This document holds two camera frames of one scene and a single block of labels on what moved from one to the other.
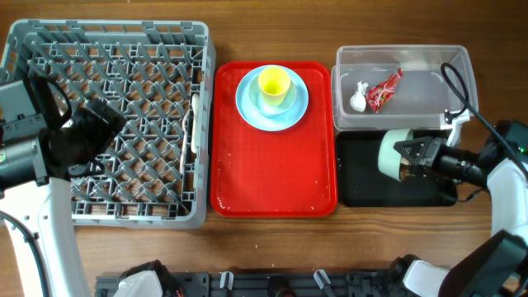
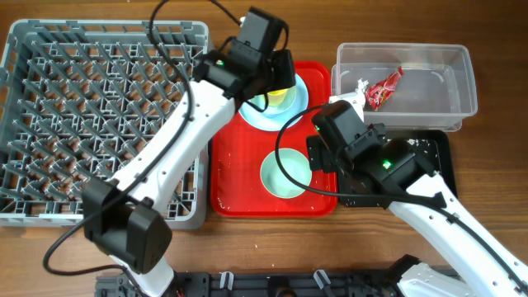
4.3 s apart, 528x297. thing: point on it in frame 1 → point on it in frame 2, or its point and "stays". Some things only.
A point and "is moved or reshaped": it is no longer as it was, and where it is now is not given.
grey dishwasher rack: (162, 76) stays
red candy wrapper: (378, 96) stays
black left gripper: (103, 134) → (280, 77)
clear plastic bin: (396, 87) stays
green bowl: (389, 157) is moved or reshaped
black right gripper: (429, 152) → (319, 157)
